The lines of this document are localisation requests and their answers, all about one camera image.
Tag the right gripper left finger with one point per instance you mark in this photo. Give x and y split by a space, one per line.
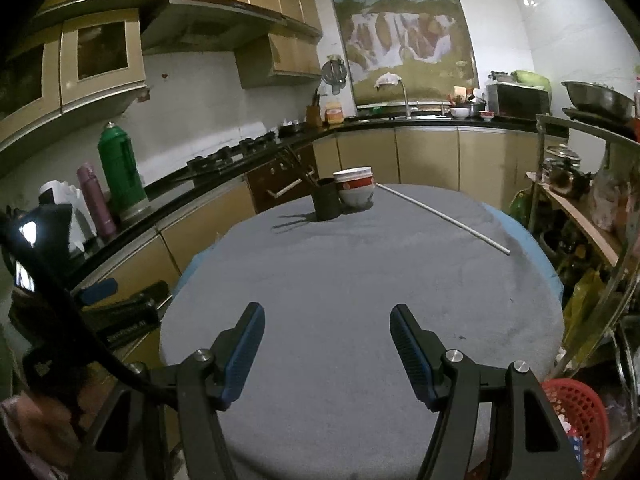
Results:
234 351

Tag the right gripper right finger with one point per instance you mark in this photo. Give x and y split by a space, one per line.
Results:
420 352

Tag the metal kitchen shelf rack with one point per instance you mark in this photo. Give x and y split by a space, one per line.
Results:
594 246

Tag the kitchen faucet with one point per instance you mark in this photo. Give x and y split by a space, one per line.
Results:
394 82

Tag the left hand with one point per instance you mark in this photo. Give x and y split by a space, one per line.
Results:
44 426

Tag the white thin rod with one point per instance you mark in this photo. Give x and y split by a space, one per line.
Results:
439 214

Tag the purple thermos bottle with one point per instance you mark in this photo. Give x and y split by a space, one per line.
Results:
95 201

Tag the black chopstick holder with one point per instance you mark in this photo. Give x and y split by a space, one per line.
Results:
324 195

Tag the green thermos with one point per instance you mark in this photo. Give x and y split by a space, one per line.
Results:
128 197

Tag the red plastic basket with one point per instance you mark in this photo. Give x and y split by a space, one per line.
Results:
584 419

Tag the red white bowl stack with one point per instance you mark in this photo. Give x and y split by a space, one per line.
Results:
355 186

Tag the metal pot with lid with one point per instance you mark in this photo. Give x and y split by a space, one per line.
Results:
562 172

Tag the microwave oven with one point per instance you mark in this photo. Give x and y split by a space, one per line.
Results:
517 102

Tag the metal basin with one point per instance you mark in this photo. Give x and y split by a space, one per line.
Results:
599 100

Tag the range hood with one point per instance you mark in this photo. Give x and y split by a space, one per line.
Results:
203 25

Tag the waterfall wall picture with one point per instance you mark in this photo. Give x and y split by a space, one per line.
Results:
426 42

